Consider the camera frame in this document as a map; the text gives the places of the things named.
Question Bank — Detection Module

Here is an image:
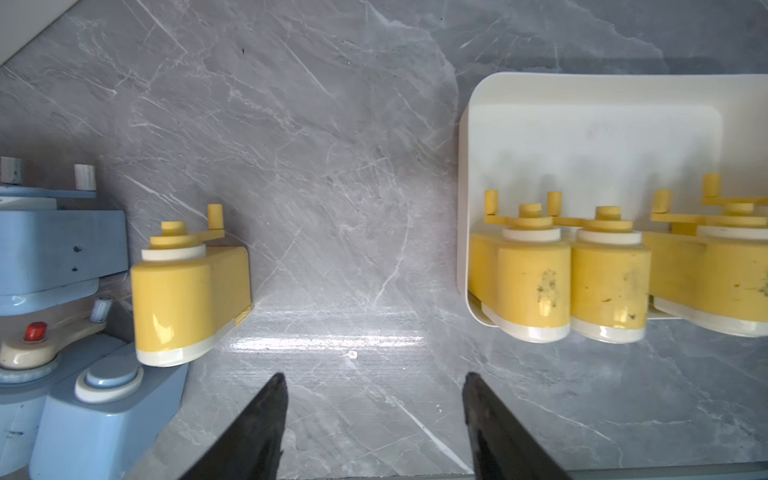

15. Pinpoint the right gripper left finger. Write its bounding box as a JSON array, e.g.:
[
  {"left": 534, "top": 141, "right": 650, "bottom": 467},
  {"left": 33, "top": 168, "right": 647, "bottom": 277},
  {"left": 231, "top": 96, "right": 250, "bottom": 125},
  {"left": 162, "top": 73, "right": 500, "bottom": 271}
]
[{"left": 182, "top": 373, "right": 288, "bottom": 479}]

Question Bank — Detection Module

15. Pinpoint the blue sharpener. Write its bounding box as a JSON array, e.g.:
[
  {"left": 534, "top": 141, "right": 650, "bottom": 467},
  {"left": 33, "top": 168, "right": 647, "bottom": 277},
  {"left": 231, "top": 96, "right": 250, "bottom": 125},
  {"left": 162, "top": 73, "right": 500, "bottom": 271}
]
[
  {"left": 1, "top": 156, "right": 57, "bottom": 211},
  {"left": 29, "top": 344, "right": 188, "bottom": 479},
  {"left": 1, "top": 164, "right": 129, "bottom": 317},
  {"left": 1, "top": 297, "right": 125, "bottom": 476}
]

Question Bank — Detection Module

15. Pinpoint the right white storage tray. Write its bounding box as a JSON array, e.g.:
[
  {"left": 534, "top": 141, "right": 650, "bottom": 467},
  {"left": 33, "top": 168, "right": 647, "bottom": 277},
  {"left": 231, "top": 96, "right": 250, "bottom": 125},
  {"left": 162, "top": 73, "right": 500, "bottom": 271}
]
[{"left": 457, "top": 73, "right": 767, "bottom": 329}]

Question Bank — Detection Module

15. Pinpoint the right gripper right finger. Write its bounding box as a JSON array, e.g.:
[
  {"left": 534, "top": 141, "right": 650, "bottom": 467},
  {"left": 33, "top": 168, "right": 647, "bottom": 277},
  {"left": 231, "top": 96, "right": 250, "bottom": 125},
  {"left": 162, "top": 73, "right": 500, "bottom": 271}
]
[{"left": 462, "top": 372, "right": 570, "bottom": 480}]

